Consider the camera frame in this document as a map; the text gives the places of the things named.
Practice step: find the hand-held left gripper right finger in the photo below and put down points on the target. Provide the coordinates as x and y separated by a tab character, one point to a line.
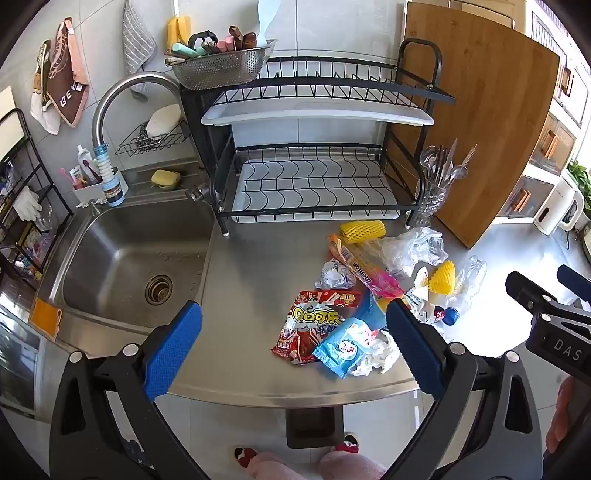
413	350

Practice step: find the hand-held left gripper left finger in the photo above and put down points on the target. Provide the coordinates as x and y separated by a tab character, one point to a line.
175	350

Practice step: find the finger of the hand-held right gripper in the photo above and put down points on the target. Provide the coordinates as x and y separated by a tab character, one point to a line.
524	288
575	279

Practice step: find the cone-shaped yellow foam net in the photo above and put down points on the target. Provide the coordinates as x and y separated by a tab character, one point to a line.
444	277

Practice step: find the printed white paper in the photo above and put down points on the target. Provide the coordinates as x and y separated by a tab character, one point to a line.
334	275

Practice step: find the dark grey trash bin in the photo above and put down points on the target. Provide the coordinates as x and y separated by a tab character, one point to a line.
314	424

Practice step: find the person's right hand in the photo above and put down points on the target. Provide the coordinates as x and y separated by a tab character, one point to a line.
562	415

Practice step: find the crumpled white tissue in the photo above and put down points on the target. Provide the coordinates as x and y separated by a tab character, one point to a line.
381	357

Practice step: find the clear plastic bottle blue cap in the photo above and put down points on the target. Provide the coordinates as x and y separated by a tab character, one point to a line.
471	277

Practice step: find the blue triangular wrapper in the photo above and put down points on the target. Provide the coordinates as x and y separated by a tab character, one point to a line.
371	314

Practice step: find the white paper wrapper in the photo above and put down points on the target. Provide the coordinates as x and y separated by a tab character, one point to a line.
421	282

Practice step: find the pink plastic wrapper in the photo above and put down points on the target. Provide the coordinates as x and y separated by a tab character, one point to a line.
385	284

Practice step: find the white electric kettle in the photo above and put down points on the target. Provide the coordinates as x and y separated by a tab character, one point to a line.
558	207

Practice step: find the light blue snack packet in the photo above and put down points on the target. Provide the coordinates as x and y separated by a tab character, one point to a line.
339	350

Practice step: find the orange candy stick wrapper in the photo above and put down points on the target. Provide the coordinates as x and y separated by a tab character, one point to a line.
358	270

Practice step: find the crumpled clear plastic bag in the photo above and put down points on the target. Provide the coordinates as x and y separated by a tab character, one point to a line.
413	249

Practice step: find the green potted plant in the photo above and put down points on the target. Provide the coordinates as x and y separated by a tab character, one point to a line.
582	177

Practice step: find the red snack packet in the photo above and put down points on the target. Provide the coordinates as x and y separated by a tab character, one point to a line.
309	332

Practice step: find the stainless steel sink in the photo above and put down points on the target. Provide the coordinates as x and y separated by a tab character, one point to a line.
115	258

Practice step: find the red white slipper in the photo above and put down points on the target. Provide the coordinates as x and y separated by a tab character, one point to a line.
244	454
347	445

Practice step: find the glass cutlery holder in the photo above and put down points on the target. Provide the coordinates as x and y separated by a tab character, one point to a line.
431	198

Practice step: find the tube-shaped yellow foam net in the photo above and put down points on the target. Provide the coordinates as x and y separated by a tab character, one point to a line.
362	230

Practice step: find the orange cloth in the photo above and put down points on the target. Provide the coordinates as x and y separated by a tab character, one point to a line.
46	317

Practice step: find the beige drawer cabinet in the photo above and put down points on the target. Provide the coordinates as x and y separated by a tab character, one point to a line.
549	147

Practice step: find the white bottle brush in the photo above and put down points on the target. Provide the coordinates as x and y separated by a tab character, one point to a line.
467	159

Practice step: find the glass cup with utensils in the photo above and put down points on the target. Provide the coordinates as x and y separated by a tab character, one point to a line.
438	164

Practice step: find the person's left leg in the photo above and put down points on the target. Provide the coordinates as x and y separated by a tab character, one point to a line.
272	467

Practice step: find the small steel tap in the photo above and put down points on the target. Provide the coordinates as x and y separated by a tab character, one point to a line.
198	192

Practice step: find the yellow sponge in dish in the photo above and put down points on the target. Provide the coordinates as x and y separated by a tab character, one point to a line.
165	179

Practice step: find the wooden cutting board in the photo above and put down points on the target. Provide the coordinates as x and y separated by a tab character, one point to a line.
485	115

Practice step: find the white toothbrush holder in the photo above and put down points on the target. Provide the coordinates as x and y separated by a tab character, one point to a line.
94	190

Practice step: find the blue flexible faucet nozzle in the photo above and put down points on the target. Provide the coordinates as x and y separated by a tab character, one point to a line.
111	177

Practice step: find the wide white drip tray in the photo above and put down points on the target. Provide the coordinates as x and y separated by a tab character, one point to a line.
318	189

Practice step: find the white glove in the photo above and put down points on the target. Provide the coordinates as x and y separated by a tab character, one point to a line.
27	205

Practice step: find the white toothpaste tube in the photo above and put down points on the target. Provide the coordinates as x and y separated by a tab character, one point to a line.
85	159

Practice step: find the black two-tier dish rack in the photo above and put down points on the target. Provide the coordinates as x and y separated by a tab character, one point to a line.
323	152

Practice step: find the black metal shelf rack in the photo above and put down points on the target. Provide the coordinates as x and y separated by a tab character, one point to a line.
23	184

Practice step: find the white round scrubber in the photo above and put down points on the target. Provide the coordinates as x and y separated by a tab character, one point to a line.
164	117

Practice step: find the narrow white drip tray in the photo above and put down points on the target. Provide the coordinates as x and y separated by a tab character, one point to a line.
318	115

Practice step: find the curved steel faucet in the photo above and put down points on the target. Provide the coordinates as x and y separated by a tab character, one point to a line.
120	90

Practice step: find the perforated steel colander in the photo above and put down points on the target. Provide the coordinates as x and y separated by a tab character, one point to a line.
221	64

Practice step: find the white olive hanging towel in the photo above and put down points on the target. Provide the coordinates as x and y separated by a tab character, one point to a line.
44	90

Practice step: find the brown pink hanging towel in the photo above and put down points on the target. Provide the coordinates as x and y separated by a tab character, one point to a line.
69	69

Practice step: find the grey striped hanging cloth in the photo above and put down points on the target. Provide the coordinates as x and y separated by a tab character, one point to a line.
138	46

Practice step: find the bundle of kitchen utensils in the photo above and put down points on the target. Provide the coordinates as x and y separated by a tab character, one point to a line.
212	44

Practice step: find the yellow hanging sponge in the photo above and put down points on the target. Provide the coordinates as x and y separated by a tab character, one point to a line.
179	27

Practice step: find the light blue plastic utensil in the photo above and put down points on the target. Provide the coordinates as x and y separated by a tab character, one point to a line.
270	18

